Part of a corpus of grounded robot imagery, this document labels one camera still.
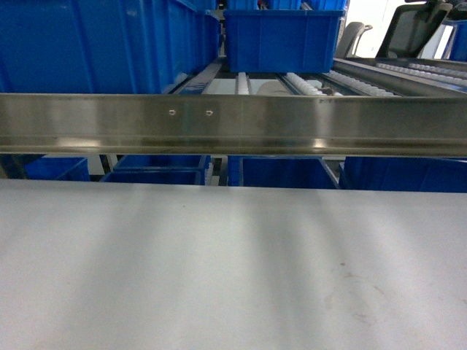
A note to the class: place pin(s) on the blue bin below shelf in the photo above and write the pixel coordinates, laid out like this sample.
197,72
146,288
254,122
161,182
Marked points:
280,172

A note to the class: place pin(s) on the stainless steel roller shelf rack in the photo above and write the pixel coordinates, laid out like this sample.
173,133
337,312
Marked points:
376,107

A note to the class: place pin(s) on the large blue bin centre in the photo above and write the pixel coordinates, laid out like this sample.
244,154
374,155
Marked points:
280,40

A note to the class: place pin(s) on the large blue bin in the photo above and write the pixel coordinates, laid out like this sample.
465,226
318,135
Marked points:
458,49
116,47
280,40

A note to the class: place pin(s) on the large blue bin far left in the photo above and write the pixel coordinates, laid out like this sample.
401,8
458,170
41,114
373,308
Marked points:
116,47

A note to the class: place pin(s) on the black mesh office chair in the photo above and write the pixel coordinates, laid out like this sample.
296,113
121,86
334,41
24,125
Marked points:
412,27

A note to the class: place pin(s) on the large blue bin right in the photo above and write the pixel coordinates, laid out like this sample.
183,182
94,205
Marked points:
458,49

